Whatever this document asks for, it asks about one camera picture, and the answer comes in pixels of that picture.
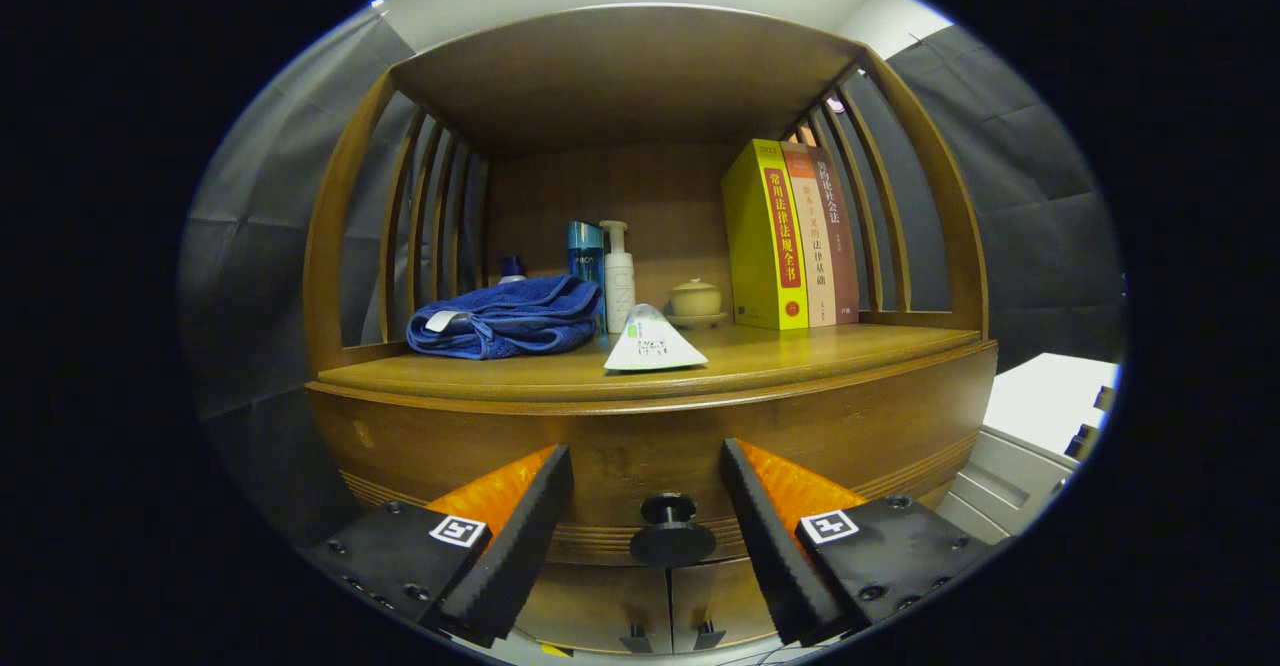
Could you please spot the white pump bottle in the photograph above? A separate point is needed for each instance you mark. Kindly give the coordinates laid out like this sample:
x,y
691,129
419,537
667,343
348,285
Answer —
x,y
619,286

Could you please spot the brown book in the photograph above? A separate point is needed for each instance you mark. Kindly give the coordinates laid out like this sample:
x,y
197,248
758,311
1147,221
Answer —
x,y
842,246

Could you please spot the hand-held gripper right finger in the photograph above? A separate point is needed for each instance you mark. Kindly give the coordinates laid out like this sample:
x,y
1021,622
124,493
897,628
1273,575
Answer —
x,y
775,546

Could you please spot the yellow book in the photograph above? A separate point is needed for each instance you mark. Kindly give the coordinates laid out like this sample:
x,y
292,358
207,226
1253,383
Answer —
x,y
760,236

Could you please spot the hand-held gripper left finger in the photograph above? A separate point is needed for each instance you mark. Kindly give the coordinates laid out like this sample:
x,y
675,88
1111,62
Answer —
x,y
520,546

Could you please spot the orange and white book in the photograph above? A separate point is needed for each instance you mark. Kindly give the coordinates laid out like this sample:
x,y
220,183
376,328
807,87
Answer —
x,y
815,246

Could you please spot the wooden cabinet door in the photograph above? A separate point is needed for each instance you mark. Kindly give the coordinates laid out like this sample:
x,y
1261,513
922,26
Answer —
x,y
590,606
725,596

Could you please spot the white tube with green label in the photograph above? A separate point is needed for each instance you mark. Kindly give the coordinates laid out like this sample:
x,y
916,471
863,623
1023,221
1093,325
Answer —
x,y
655,346

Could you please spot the black block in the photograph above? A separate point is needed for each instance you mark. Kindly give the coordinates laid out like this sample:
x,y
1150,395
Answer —
x,y
1082,442
1103,399

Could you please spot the teal bottle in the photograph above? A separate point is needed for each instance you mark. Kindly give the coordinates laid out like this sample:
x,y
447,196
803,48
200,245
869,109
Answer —
x,y
585,251

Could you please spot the wooden cabinet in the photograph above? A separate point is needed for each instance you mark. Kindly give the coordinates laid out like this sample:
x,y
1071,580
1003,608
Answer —
x,y
620,76

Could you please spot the wooden countertop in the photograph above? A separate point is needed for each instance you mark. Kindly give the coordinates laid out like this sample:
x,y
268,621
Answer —
x,y
800,356

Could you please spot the small white blue-capped bottle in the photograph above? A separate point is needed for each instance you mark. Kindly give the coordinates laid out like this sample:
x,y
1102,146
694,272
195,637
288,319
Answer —
x,y
512,268

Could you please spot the wooden drawer with black knob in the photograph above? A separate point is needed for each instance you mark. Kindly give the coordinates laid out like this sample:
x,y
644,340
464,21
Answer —
x,y
620,446

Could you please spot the blue folded towel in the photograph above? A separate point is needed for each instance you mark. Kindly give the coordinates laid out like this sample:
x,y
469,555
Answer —
x,y
510,321

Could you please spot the beige lidded teacup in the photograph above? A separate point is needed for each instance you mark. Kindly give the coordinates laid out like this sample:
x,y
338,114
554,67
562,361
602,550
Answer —
x,y
695,299

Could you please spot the white drawer unit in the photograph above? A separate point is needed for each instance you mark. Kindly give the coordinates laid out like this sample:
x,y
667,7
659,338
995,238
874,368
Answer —
x,y
1040,396

